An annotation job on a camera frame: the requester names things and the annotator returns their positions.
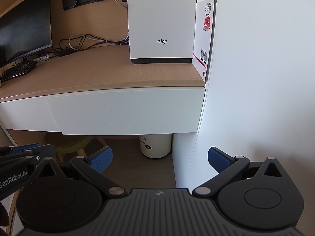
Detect wide white drawer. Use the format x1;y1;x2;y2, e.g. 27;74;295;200
46;86;206;135

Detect yellow-green wooden stool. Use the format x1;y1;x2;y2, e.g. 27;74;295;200
46;132;109;163

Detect black keyboard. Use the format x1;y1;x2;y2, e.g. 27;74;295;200
0;60;38;83

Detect white computer case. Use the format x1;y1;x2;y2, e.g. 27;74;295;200
127;0;197;65

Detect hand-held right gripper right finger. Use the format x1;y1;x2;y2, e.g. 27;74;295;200
192;147;288;197

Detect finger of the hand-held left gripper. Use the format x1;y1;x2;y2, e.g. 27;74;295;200
0;145;56;169
0;146;33;156

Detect white trash bin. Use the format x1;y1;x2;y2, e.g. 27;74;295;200
139;134;172;159

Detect black cable bundle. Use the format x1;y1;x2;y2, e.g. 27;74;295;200
59;33;130;54

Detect white coiled cable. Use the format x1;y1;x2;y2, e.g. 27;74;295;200
68;34;109;50

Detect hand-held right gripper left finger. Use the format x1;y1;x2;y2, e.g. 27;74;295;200
32;146;126;198

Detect person's left forearm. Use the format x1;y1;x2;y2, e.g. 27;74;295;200
0;199;10;227

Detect black computer monitor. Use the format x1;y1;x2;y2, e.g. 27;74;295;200
0;0;53;68

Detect white power adapter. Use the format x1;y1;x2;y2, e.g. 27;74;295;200
32;53;59;61

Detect white red printed card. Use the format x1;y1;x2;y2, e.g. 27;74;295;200
192;0;217;83

